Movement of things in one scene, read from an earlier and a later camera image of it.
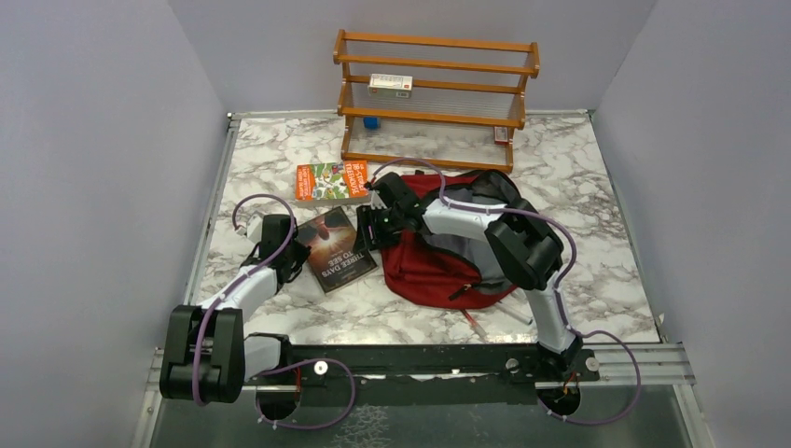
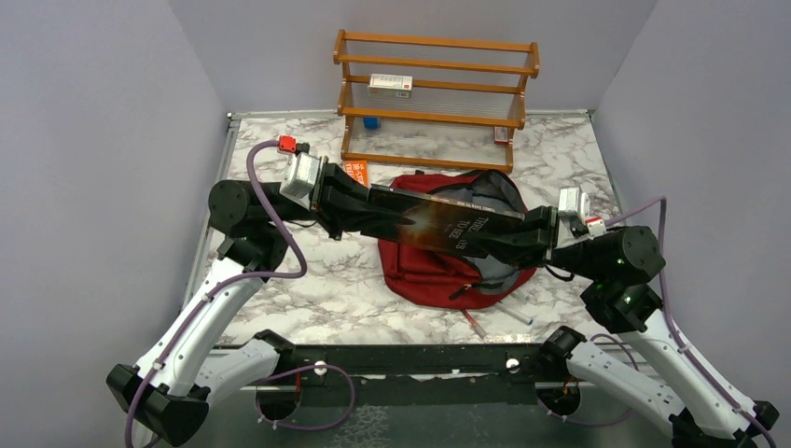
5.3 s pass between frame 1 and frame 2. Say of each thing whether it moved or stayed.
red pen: stayed
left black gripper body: moved
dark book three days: moved
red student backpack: stayed
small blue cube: stayed
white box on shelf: stayed
